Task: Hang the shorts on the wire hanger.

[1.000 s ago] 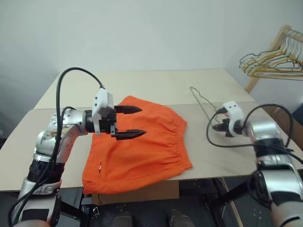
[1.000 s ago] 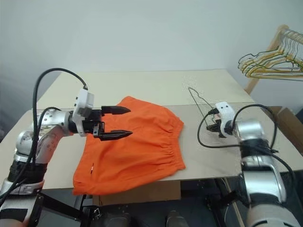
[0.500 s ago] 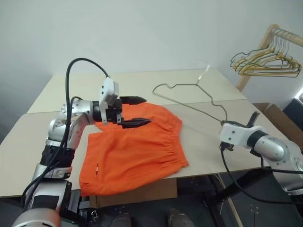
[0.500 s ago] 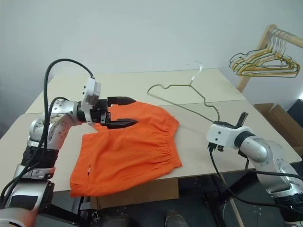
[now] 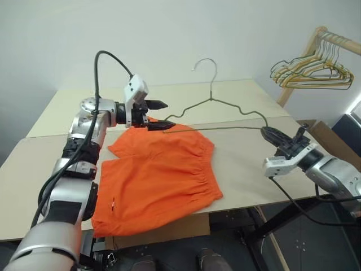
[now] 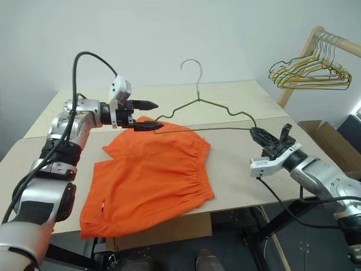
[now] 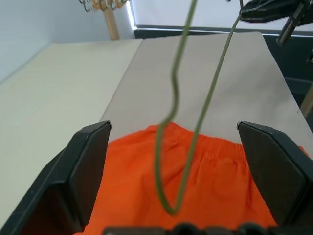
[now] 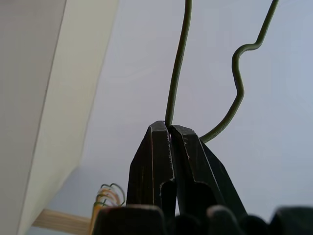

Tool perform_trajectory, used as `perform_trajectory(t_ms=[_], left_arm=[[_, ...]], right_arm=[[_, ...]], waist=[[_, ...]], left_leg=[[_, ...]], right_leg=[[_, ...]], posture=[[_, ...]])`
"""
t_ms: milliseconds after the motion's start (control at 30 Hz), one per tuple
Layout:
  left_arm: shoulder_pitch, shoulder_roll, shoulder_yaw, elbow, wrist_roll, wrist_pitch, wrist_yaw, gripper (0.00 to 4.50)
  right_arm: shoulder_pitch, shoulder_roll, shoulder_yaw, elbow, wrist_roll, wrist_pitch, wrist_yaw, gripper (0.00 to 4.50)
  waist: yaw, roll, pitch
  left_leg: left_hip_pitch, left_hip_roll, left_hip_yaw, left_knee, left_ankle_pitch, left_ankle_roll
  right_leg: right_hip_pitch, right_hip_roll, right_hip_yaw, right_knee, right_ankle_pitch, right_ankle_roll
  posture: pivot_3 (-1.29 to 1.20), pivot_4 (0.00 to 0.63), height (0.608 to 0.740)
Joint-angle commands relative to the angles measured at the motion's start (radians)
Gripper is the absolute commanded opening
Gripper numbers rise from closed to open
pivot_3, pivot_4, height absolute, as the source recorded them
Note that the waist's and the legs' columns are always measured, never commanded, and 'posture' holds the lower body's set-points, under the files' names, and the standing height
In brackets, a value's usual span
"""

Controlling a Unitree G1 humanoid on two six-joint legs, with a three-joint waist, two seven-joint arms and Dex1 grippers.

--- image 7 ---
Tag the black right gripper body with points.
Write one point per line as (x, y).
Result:
(304, 12)

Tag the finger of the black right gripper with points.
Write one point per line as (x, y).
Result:
(266, 16)
(274, 3)

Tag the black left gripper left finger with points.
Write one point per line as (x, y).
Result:
(73, 176)

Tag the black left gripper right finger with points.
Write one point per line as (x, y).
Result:
(276, 171)

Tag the orange shorts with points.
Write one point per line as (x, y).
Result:
(207, 183)

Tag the black cabinet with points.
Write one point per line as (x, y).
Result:
(288, 61)

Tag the light wooden slat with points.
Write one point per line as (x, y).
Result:
(307, 100)

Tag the light wooden clothes rack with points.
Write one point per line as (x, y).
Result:
(112, 24)

